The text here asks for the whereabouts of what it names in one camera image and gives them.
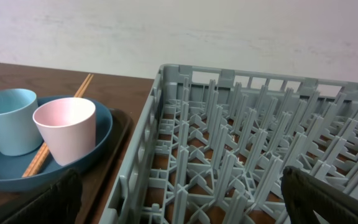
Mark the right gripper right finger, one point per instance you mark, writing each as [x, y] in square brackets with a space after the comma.
[306, 197]

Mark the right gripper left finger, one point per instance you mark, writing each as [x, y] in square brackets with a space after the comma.
[59, 203]

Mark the grey dishwasher rack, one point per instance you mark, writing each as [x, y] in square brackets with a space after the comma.
[211, 146]

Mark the dark blue plate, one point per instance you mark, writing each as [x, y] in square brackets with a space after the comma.
[12, 168]

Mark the pink white cup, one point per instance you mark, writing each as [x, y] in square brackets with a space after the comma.
[68, 126]

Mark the light blue cup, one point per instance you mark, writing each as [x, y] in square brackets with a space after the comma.
[18, 132]

